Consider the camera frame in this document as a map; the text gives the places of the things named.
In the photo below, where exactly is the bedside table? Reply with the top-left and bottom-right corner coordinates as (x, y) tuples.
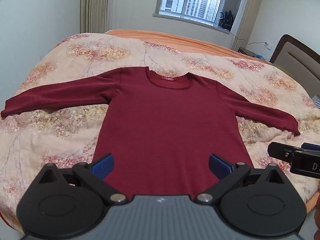
(237, 46), (270, 63)

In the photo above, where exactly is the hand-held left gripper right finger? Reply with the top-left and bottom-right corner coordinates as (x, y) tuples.
(195, 154), (286, 204)

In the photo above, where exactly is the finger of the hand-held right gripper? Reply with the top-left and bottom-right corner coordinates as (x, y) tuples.
(267, 142), (304, 167)
(301, 142), (320, 152)

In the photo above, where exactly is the floral beige blanket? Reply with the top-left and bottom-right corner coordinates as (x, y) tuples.
(0, 32), (320, 230)

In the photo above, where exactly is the orange bed sheet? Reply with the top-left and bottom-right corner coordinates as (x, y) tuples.
(104, 29), (273, 63)

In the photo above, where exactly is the dark red long-sleeve sweater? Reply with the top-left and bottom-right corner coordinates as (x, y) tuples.
(1, 66), (301, 198)

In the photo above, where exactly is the black backpack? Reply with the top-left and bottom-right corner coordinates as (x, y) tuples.
(217, 10), (235, 30)

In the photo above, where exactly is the person's right hand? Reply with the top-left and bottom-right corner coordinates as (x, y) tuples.
(314, 196), (320, 232)

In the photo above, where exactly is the beige curtain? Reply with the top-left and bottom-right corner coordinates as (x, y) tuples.
(230, 0), (268, 52)
(80, 0), (118, 34)

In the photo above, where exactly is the brown padded headboard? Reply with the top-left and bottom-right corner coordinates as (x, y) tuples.
(269, 34), (320, 93)

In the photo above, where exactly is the black cable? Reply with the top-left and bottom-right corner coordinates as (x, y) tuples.
(229, 31), (268, 46)

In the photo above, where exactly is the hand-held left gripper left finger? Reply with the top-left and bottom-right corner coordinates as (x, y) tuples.
(37, 153), (129, 205)

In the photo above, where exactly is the window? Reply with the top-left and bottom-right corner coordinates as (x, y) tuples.
(153, 0), (237, 32)

